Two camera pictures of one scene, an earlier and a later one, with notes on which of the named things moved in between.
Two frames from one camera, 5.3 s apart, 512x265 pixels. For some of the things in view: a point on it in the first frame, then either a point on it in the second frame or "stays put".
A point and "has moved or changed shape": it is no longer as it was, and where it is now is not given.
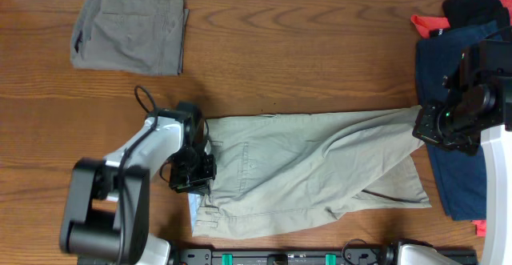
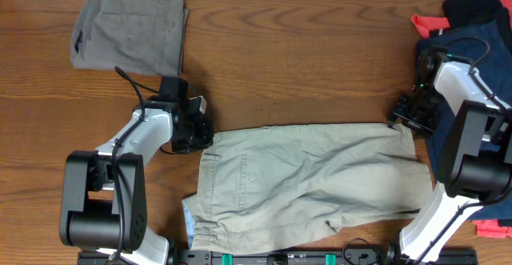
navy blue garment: [462, 176] stays put
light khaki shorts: [283, 170] has moved or changed shape
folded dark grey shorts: [124, 28] stays put
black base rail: [318, 256] stays put
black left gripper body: [192, 170] -> [195, 133]
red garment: [426, 25] stays put
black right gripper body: [443, 126] -> [421, 111]
